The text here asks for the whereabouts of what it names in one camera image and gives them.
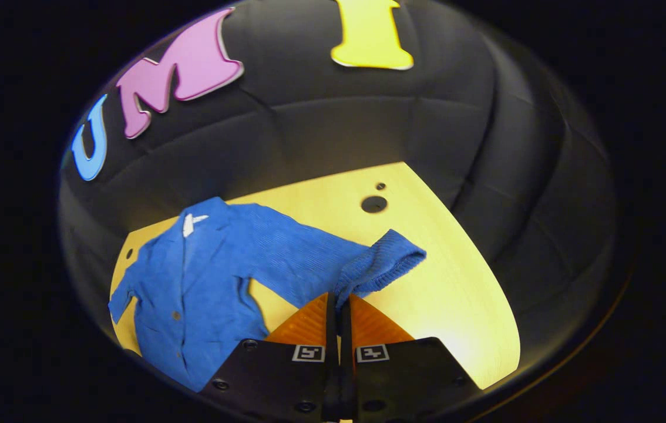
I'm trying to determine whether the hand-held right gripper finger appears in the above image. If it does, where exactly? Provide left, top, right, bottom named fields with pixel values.
left=340, top=293, right=482, bottom=422
left=198, top=291, right=339, bottom=422

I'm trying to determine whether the blue button shirt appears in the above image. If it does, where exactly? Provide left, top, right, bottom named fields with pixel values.
left=108, top=197, right=428, bottom=393

